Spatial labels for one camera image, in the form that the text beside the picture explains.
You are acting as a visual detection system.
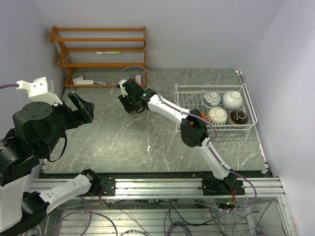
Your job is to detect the aluminium rail frame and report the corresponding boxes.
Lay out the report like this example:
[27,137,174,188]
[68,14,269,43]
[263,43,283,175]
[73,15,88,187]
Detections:
[35,172,297,236]

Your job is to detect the blue patterned white bowl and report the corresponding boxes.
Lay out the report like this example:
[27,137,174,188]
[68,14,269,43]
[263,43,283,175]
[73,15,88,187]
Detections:
[202,91,221,109]

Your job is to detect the brown bowl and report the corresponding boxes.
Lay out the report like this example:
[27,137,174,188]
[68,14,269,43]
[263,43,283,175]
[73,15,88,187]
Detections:
[227,110,249,125]

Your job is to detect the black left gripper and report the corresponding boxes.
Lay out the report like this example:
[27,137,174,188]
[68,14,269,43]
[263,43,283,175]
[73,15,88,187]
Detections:
[41,89,95,153]

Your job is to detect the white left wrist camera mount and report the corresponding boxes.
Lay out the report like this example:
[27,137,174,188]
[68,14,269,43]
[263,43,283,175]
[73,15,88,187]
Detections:
[17,77,63,106]

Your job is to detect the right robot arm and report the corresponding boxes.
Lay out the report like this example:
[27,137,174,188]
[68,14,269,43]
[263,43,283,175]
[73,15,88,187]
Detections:
[117,79,245,195]

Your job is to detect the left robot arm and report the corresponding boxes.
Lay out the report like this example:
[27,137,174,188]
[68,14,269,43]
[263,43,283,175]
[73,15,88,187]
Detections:
[0,92,105,236]

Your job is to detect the blue striped white bowl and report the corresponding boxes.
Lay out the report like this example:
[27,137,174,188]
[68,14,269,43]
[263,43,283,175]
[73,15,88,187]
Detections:
[206,107,228,125]

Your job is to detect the red white small box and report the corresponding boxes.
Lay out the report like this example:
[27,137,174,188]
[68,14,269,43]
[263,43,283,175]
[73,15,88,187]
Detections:
[134,75,142,85]

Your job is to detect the wooden shelf rack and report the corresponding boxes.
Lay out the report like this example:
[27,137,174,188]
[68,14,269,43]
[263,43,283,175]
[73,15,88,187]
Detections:
[49,26,147,89]

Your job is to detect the orange bowl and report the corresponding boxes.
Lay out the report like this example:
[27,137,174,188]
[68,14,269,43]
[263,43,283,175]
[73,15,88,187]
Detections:
[189,113,207,125]

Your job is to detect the white wire dish rack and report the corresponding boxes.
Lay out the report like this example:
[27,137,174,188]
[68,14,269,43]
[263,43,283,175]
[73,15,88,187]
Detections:
[174,84,257,131]

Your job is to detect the white flat box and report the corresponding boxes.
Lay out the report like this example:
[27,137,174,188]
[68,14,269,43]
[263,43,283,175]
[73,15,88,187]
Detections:
[72,76,95,85]

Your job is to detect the white ribbed bowl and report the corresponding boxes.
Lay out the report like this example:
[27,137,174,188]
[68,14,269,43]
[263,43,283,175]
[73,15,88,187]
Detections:
[222,90,243,110]

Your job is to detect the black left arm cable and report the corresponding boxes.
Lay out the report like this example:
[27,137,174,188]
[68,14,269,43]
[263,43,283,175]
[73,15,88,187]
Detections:
[46,134,68,163]

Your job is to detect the green white pen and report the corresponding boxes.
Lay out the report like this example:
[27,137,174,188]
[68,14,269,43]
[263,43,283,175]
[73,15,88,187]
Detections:
[96,51,121,55]

